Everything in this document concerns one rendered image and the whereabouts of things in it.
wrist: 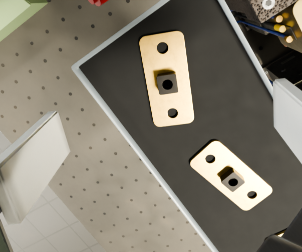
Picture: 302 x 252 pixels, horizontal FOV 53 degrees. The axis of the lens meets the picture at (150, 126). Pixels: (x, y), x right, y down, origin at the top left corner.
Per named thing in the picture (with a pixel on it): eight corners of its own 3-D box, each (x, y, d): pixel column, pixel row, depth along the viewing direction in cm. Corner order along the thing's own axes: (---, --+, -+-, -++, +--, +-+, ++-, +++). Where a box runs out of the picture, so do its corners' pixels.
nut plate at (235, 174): (274, 189, 31) (277, 196, 30) (245, 210, 32) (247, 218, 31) (215, 137, 29) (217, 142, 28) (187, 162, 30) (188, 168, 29)
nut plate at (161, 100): (194, 121, 29) (195, 126, 27) (154, 126, 29) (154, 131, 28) (183, 29, 25) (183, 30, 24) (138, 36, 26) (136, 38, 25)
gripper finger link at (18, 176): (21, 225, 14) (6, 226, 14) (71, 152, 20) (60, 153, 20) (-3, 167, 13) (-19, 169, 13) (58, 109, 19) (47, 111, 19)
